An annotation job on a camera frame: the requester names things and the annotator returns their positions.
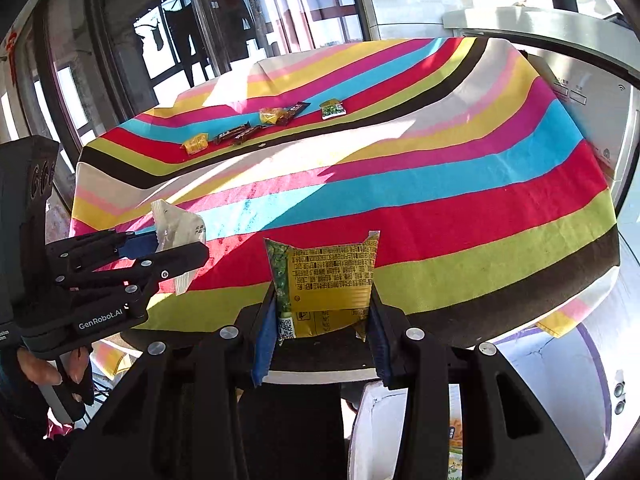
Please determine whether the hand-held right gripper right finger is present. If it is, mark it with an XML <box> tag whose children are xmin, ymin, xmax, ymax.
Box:
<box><xmin>367</xmin><ymin>285</ymin><xmax>586</xmax><ymax>480</ymax></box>

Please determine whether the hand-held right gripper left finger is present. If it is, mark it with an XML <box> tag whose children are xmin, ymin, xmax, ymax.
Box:
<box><xmin>57</xmin><ymin>285</ymin><xmax>281</xmax><ymax>480</ymax></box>

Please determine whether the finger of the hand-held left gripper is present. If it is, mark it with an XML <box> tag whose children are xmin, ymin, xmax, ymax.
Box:
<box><xmin>20</xmin><ymin>241</ymin><xmax>210</xmax><ymax>361</ymax></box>
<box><xmin>45</xmin><ymin>229</ymin><xmax>160</xmax><ymax>275</ymax></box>

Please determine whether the white snack packet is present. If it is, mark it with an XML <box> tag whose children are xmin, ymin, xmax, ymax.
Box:
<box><xmin>150</xmin><ymin>199</ymin><xmax>208</xmax><ymax>296</ymax></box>

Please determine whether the white cardboard box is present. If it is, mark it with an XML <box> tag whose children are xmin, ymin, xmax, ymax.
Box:
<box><xmin>345</xmin><ymin>380</ymin><xmax>466</xmax><ymax>480</ymax></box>

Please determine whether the person's left hand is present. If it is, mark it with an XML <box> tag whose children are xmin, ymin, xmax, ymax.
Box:
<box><xmin>15</xmin><ymin>345</ymin><xmax>97</xmax><ymax>407</ymax></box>

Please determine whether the colourful snack packet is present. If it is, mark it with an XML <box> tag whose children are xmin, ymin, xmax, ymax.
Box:
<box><xmin>447</xmin><ymin>410</ymin><xmax>466</xmax><ymax>480</ymax></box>

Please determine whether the brown chocolate bar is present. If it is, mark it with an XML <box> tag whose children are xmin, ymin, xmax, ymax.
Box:
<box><xmin>231</xmin><ymin>124</ymin><xmax>268</xmax><ymax>146</ymax></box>
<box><xmin>212</xmin><ymin>124</ymin><xmax>251</xmax><ymax>145</ymax></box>

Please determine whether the striped colourful cloth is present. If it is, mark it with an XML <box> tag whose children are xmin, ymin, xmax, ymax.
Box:
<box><xmin>70</xmin><ymin>36</ymin><xmax>622</xmax><ymax>386</ymax></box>

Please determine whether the white purple appliance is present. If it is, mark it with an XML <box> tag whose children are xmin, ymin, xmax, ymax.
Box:
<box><xmin>492</xmin><ymin>255</ymin><xmax>636</xmax><ymax>480</ymax></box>

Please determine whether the dark brown snack bar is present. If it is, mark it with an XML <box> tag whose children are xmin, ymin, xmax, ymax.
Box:
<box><xmin>277</xmin><ymin>101</ymin><xmax>312</xmax><ymax>127</ymax></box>

